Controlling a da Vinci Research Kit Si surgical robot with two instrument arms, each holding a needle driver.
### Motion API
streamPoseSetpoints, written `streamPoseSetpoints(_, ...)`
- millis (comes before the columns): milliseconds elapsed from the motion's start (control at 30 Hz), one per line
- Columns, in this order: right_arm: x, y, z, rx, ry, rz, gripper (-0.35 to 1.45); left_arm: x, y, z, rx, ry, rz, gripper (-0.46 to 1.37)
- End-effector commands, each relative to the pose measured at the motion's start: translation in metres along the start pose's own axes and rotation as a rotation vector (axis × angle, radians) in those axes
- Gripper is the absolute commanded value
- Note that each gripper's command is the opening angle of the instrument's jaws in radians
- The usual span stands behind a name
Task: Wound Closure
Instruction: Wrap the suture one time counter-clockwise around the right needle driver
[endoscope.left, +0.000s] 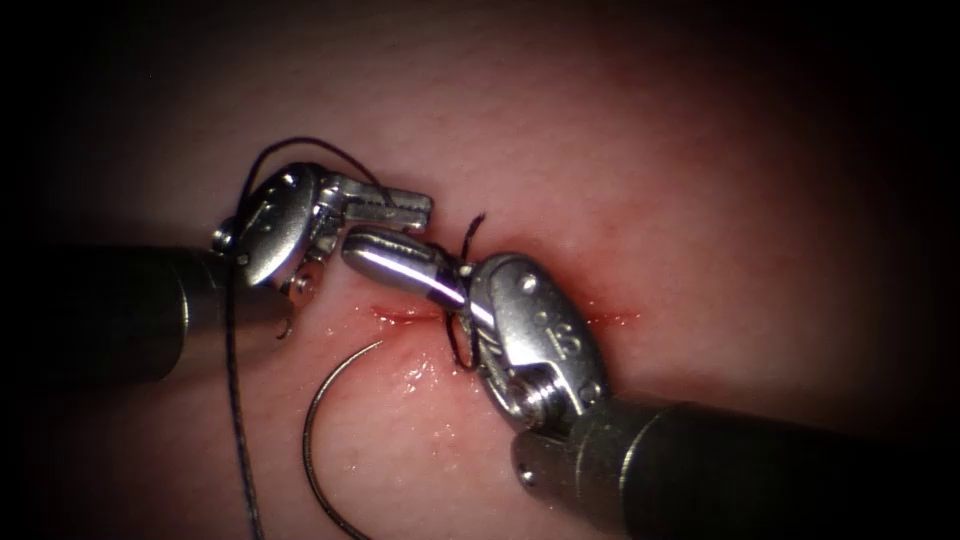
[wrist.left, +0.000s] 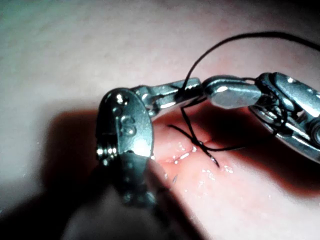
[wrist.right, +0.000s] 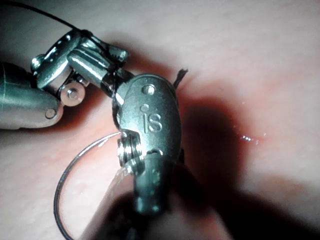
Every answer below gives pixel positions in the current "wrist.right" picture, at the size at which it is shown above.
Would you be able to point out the right arm needle driver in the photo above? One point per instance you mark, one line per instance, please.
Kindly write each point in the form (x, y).
(155, 112)

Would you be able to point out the left arm needle driver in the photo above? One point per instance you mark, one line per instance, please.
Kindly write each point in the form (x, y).
(53, 66)

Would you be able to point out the left arm needle driver jaw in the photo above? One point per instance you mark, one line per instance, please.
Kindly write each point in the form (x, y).
(87, 63)
(107, 51)

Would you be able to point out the right arm needle driver jaw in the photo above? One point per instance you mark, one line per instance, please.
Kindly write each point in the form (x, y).
(112, 83)

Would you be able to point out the black thread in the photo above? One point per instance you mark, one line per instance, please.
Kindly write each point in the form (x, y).
(50, 15)

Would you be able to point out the curved steel needle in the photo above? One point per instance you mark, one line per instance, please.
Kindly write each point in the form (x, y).
(65, 172)

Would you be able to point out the dark right arm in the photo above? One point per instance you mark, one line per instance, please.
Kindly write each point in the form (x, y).
(113, 192)

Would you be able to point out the dark left arm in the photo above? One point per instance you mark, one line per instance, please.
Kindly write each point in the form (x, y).
(20, 100)

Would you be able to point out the tissue pad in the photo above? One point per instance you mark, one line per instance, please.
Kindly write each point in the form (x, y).
(250, 50)

